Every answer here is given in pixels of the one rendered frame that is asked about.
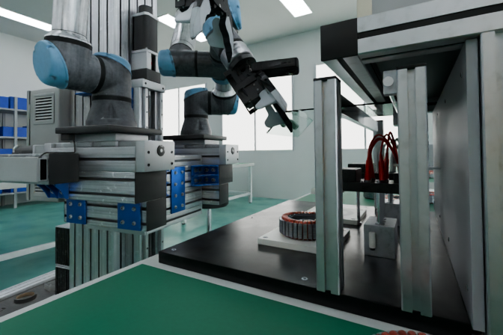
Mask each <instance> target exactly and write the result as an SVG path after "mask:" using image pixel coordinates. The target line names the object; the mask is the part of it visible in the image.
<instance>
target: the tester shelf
mask: <svg viewBox="0 0 503 335"><path fill-rule="evenodd" d="M491 31H494V32H495V33H500V32H503V0H432V1H427V2H423V3H420V4H414V5H410V6H407V7H401V8H398V9H394V10H388V11H385V12H382V13H375V14H372V15H369V16H363V17H359V18H354V19H348V20H345V21H341V22H336V23H332V24H328V25H323V26H320V57H321V61H322V62H323V63H324V64H325V65H326V66H327V67H328V68H329V69H331V70H332V71H333V72H334V73H335V74H336V75H337V76H338V77H339V78H340V79H341V80H342V81H343V82H344V83H345V84H346V85H347V86H348V87H349V88H350V89H351V90H353V91H354V92H355V93H356V94H357V95H358V96H359V97H360V98H361V99H362V100H363V101H364V102H365V103H375V102H391V99H390V97H389V96H384V94H383V71H388V70H396V67H400V66H406V65H411V64H421V63H427V113H433V110H434V108H435V106H436V104H437V102H438V99H439V97H440V95H441V93H442V90H443V88H444V86H445V83H446V81H447V80H448V77H449V75H450V73H451V71H452V69H453V67H454V64H455V62H456V60H457V57H458V55H459V53H460V51H461V49H462V47H463V44H464V43H465V40H468V39H473V38H477V39H478V38H479V36H480V34H482V33H486V32H491Z"/></svg>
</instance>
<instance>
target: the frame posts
mask: <svg viewBox="0 0 503 335"><path fill-rule="evenodd" d="M396 70H397V136H398V170H399V206H400V276H401V309H402V311H406V312H410V313H412V310H416V311H420V312H421V315H422V316H428V317H432V286H431V253H430V190H429V158H428V126H427V63H421V64H411V65H406V66H400V67H396ZM313 81H314V158H315V207H316V257H317V290H318V291H321V292H325V291H326V290H330V291H331V294H334V295H340V294H341V290H342V289H343V288H344V222H343V179H342V135H341V80H340V79H339V78H338V77H337V76H327V77H322V78H316V79H313ZM381 143H382V141H377V143H376V144H375V145H374V163H376V171H378V170H379V152H380V147H381Z"/></svg>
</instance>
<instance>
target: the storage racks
mask: <svg viewBox="0 0 503 335"><path fill-rule="evenodd" d="M0 113H2V126H5V114H13V137H7V136H0V139H1V148H2V149H5V140H13V147H15V146H17V140H27V137H17V115H18V114H21V115H27V110H20V109H17V97H14V107H13V108H0ZM23 193H26V191H20V192H17V188H14V189H13V193H10V192H2V194H0V196H1V205H2V206H4V205H5V195H10V194H13V208H14V209H15V208H17V194H23Z"/></svg>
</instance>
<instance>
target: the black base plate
mask: <svg viewBox="0 0 503 335"><path fill-rule="evenodd" d="M313 207H315V202H308V201H299V200H288V201H285V202H283V203H280V204H278V205H276V206H273V207H270V208H268V209H265V210H263V211H260V212H257V213H255V214H253V215H250V216H247V217H245V218H242V219H239V220H238V221H235V222H232V223H230V224H226V225H224V226H222V227H219V228H217V229H214V230H211V231H209V232H207V233H204V234H201V235H199V236H196V237H194V238H192V239H189V240H186V241H184V242H181V243H179V244H176V245H173V246H171V247H169V248H166V249H164V250H161V251H159V263H162V264H166V265H170V266H174V267H177V268H181V269H185V270H188V271H193V272H196V273H199V274H205V275H207V276H211V277H216V278H219V279H222V280H227V281H230V282H234V283H238V284H242V285H245V286H250V287H253V288H256V289H262V290H264V291H268V292H273V293H275V294H279V295H284V296H287V297H290V298H295V299H299V300H302V301H307V302H310V303H313V304H318V305H321V306H324V307H330V308H332V309H336V310H341V311H344V312H347V313H352V314H356V315H358V316H364V317H367V318H370V319H375V320H378V321H381V322H386V323H389V324H393V325H398V326H401V327H404V328H409V329H413V330H415V331H420V332H424V333H427V334H432V335H472V326H471V323H470V321H469V316H468V313H467V311H466V307H465V304H464V302H463V298H462V295H461V292H460V288H459V286H458V283H457V279H456V276H455V273H454V270H453V267H452V264H451V261H450V258H449V255H448V251H447V248H446V246H445V242H444V239H443V237H442V232H441V230H440V227H439V223H438V221H437V218H436V213H435V212H431V211H430V253H431V286H432V317H428V316H422V315H421V312H420V311H416V310H412V313H410V312H406V311H402V309H401V276H400V226H397V254H396V259H389V258H384V257H378V256H370V255H365V254H364V223H365V222H366V220H367V219H368V218H369V216H375V217H376V216H377V209H376V208H374V206H360V209H366V211H367V214H366V215H365V216H364V217H363V219H362V220H361V222H362V224H361V225H352V224H344V229H347V230H350V235H349V237H348V238H347V240H346V241H345V242H344V288H343V289H342V290H341V294H340V295H334V294H331V291H330V290H326V291H325V292H321V291H318V290H317V257H316V254H315V253H307V252H302V251H295V250H290V249H285V248H277V247H273V246H268V245H259V244H258V243H257V239H258V238H259V237H261V236H263V235H264V234H266V233H268V232H270V231H271V230H274V229H275V228H277V227H279V217H280V216H281V215H283V214H284V213H286V212H298V211H300V212H301V211H304V212H305V211H308V210H309V209H311V208H313Z"/></svg>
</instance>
